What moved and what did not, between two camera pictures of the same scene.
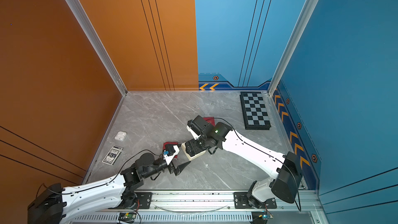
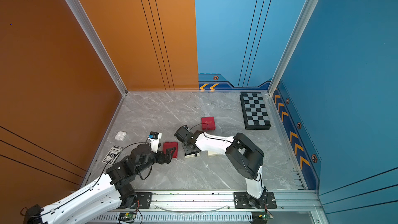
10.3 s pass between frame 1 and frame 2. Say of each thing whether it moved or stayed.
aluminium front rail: stayed
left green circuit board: stayed
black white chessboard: stayed
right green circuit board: stayed
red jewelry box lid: moved
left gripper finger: moved
